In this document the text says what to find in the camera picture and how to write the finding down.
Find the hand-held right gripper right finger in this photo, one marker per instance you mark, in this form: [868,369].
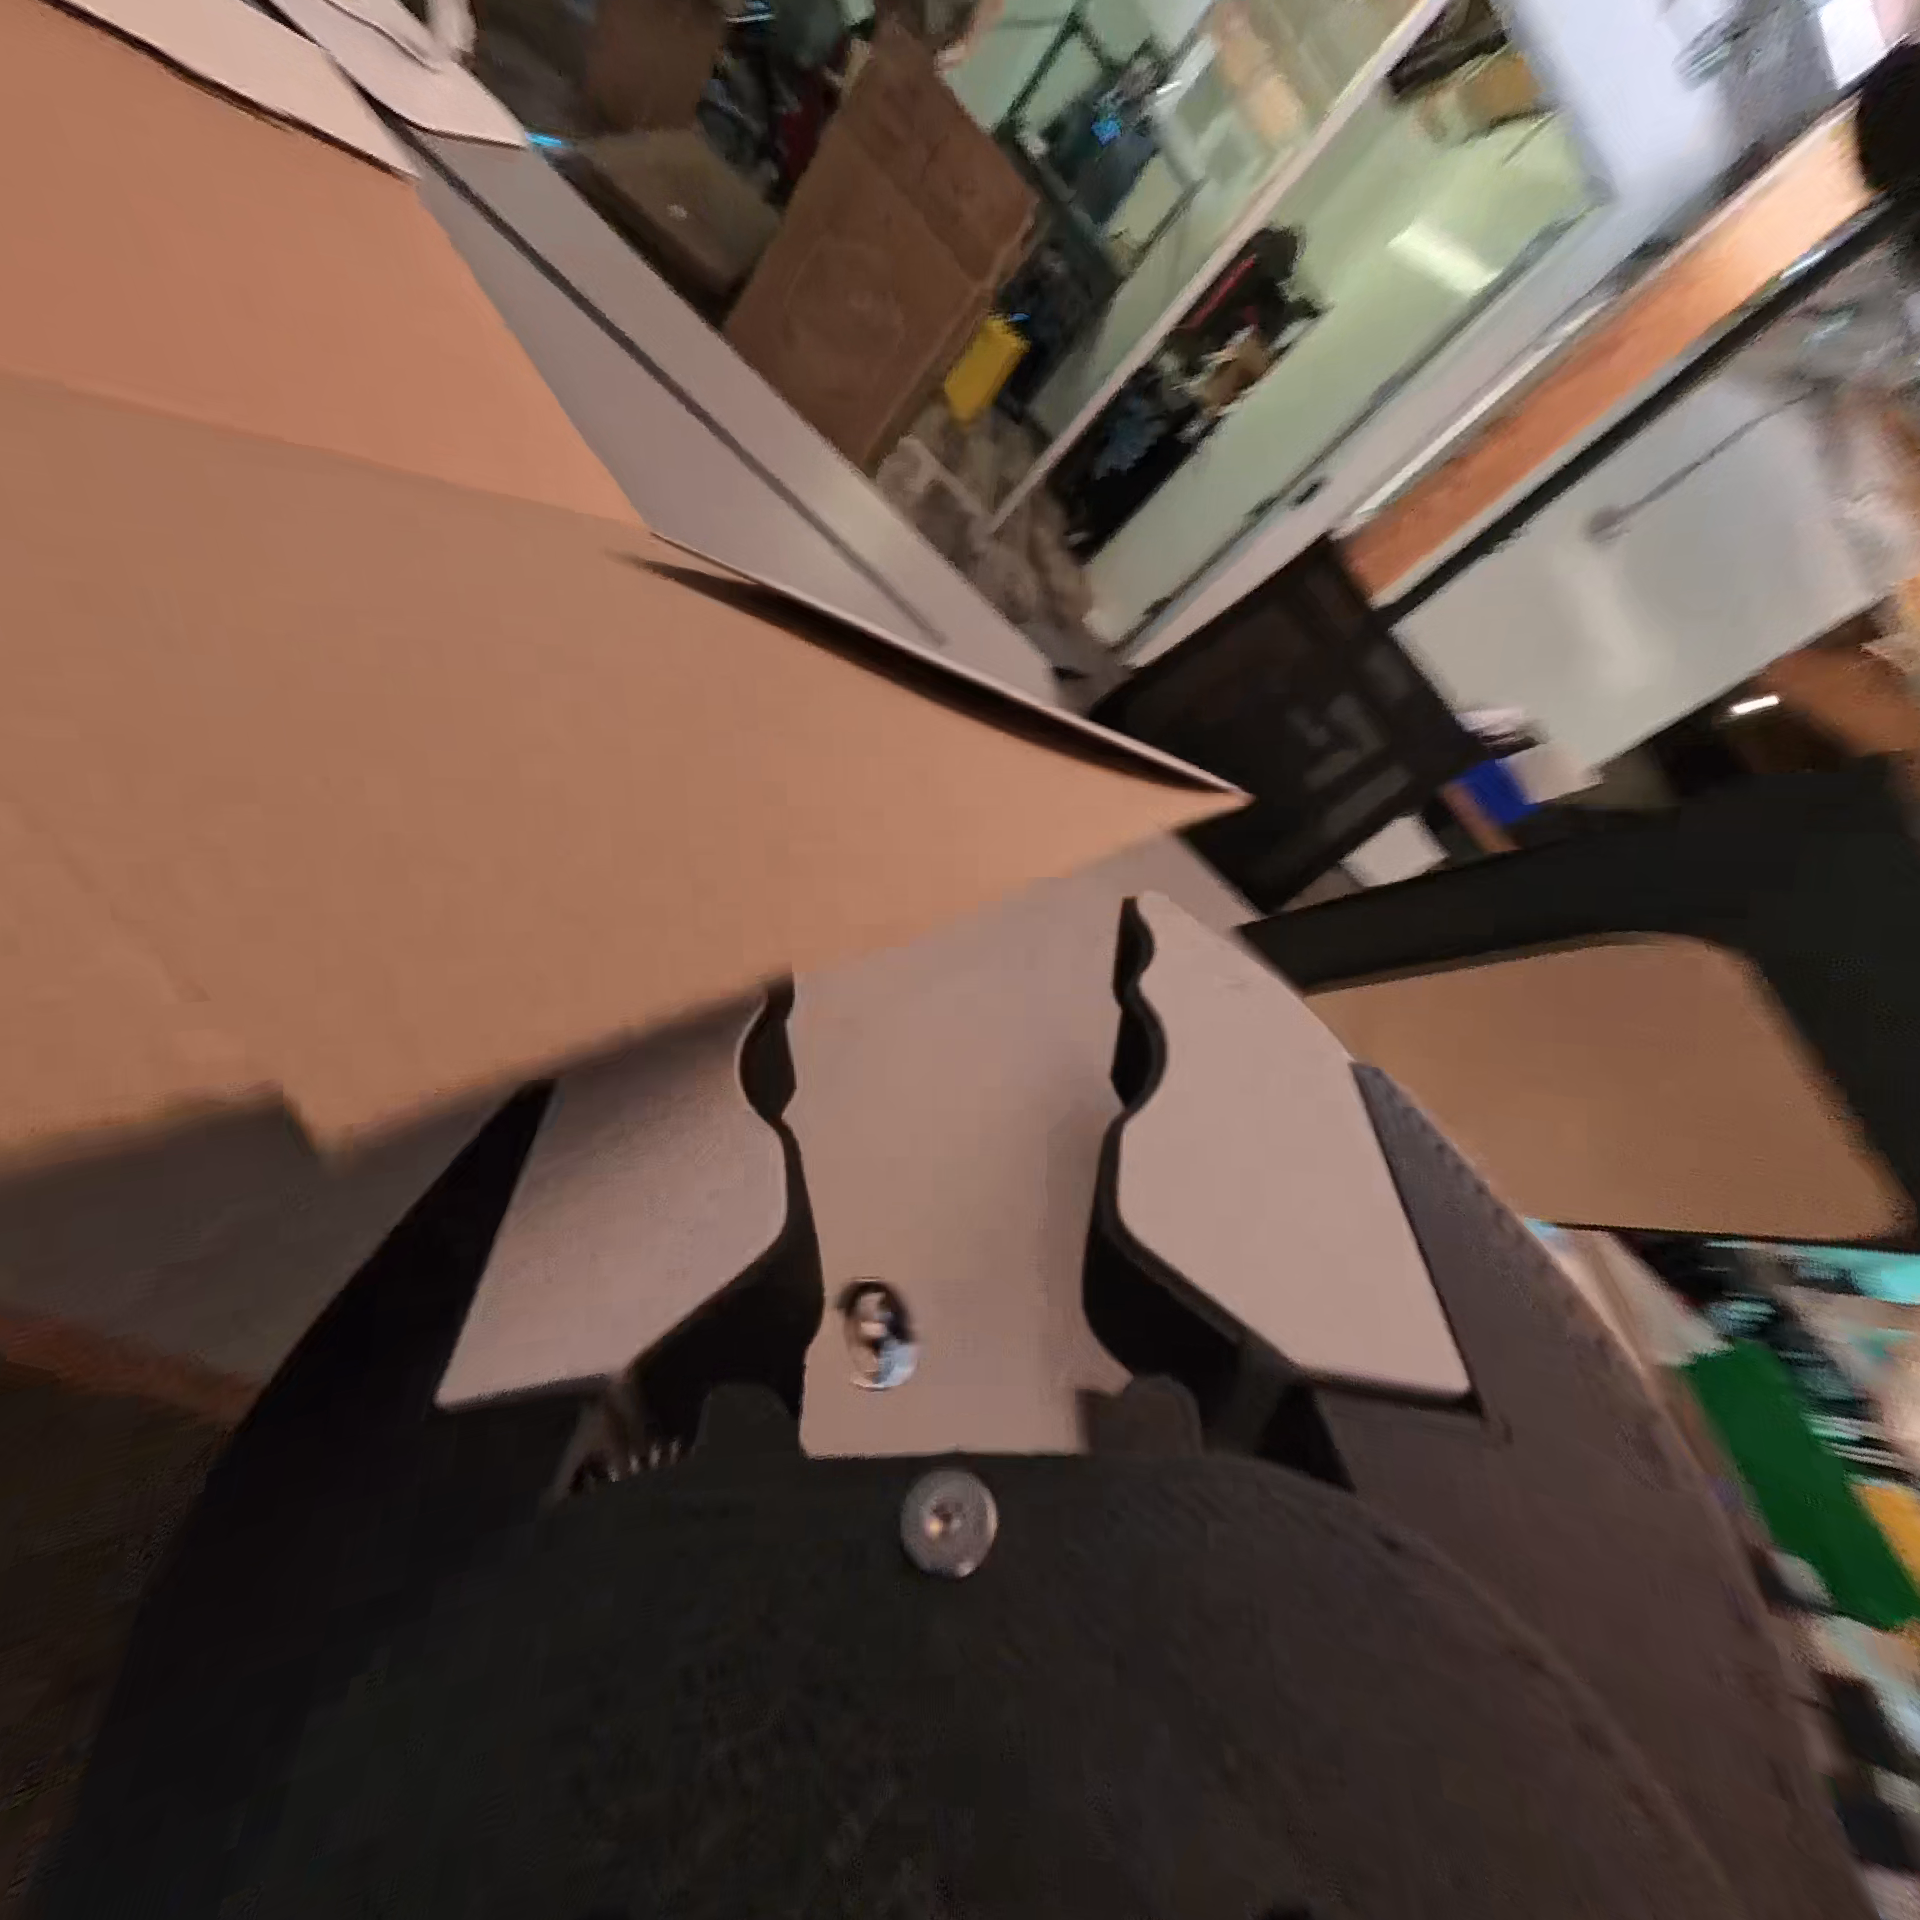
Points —
[1276,1200]

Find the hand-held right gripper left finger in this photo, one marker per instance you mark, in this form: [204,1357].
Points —
[629,1231]

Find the large cardboard box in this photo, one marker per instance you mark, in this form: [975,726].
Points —
[451,750]

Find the metal table grommet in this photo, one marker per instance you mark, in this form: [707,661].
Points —
[877,1335]

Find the tan rounded board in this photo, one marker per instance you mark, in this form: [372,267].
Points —
[1620,1079]

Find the blue container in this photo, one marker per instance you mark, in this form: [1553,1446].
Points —
[1488,803]

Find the green bin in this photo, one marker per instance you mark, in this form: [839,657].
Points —
[1785,1470]

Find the yellow bin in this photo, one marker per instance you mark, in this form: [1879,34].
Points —
[986,374]

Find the wooden beam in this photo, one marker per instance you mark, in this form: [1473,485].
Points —
[1589,359]

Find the large brown cardboard carton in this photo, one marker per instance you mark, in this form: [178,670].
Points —
[884,255]

